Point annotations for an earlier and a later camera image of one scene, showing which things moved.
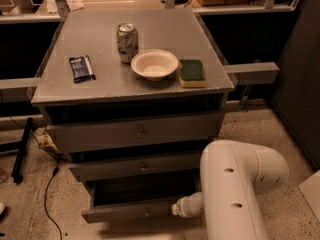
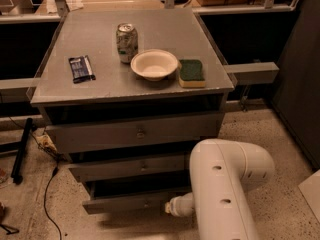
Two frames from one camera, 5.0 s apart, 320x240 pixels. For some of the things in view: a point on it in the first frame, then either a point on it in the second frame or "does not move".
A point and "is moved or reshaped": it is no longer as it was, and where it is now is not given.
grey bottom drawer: (122, 200) is moved or reshaped
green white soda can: (127, 41) does not move
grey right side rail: (253, 73) does not move
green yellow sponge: (191, 73) does not move
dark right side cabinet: (297, 94) does not move
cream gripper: (183, 206) to (175, 206)
